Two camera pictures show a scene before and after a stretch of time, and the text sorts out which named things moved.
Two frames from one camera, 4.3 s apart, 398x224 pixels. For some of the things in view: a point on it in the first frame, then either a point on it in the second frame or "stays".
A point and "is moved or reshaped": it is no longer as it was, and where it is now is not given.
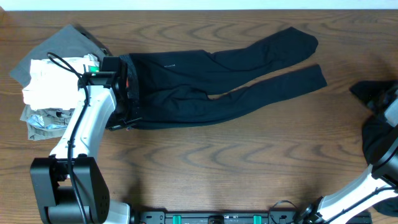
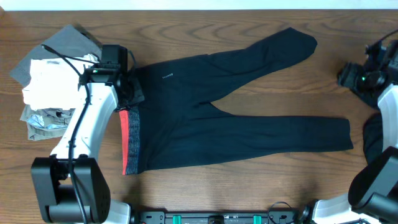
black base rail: (236, 217) stays
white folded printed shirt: (52, 86) stays
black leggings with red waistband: (171, 88) is moved or reshaped
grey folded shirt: (71, 42) stays
